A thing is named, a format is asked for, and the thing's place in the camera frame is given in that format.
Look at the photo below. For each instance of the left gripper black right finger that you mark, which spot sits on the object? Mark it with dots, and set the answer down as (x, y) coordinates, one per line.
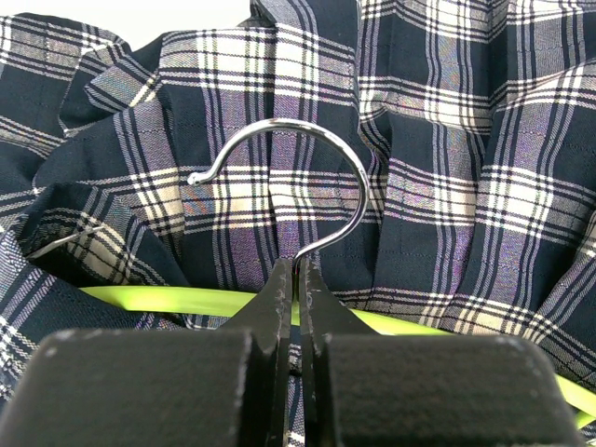
(363, 388)

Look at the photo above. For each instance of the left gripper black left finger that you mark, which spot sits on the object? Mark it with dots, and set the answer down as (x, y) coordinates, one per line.
(224, 387)

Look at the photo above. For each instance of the navy plaid skirt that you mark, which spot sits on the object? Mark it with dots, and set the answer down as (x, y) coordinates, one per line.
(474, 120)

